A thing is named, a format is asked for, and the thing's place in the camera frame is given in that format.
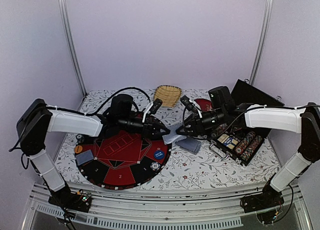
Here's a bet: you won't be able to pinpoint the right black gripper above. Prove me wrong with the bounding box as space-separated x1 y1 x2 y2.
176 107 227 137

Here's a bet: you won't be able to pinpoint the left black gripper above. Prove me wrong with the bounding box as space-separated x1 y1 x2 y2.
118 115 171 142

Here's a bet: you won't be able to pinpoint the bent blue checkered card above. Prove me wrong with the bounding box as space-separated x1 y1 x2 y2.
162 122 187 145

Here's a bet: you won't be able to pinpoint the blue checkered card deck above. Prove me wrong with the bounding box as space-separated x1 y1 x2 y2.
176 137 202 155

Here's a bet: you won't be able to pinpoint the blue small blind chip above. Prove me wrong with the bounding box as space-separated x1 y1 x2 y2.
153 150 165 160

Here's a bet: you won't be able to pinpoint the blue white ten chip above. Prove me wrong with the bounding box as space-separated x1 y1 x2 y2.
150 162 161 171

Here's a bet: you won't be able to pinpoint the poker chip stack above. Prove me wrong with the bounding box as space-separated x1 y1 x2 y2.
76 134 85 144

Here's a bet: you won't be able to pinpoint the dealt blue cards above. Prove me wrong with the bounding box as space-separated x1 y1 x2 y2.
75 150 94 166

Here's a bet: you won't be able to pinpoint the orange dealer button chip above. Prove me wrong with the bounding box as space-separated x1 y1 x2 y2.
74 145 83 154

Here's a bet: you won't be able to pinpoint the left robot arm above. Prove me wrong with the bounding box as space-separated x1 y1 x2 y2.
12 93 171 207

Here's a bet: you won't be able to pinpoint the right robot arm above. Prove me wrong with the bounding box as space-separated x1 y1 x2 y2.
176 86 320 208

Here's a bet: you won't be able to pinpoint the red floral round plate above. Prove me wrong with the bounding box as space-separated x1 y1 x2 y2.
194 98 213 112

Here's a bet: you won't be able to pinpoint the woven bamboo basket tray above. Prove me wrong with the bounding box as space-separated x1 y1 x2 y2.
153 85 182 108

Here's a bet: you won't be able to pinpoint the boxed card deck in case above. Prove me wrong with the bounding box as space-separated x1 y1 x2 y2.
217 133 240 150

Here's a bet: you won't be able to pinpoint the round red black poker mat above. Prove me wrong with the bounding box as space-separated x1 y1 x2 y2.
75 114 172 190

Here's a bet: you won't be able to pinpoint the black poker chip case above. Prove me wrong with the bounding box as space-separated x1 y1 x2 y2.
211 79 284 167

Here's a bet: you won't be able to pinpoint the poker chip row in case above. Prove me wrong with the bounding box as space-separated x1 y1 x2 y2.
235 131 256 155

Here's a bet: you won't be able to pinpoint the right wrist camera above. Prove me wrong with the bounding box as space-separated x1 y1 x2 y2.
180 95 202 115

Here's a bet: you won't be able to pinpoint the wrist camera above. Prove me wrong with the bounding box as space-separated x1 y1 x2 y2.
180 95 202 115
142 98 163 123

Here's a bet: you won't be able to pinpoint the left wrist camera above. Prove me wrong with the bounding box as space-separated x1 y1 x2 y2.
142 98 163 123

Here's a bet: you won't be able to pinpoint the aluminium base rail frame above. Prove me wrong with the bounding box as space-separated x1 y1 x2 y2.
21 182 313 230

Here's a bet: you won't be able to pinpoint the right aluminium corner post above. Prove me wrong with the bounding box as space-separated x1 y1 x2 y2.
249 0 274 86

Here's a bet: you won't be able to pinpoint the aluminium corner post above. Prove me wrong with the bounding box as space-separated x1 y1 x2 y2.
249 0 274 86
58 0 88 97

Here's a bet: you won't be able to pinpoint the left aluminium corner post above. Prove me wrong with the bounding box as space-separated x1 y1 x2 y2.
58 0 88 97

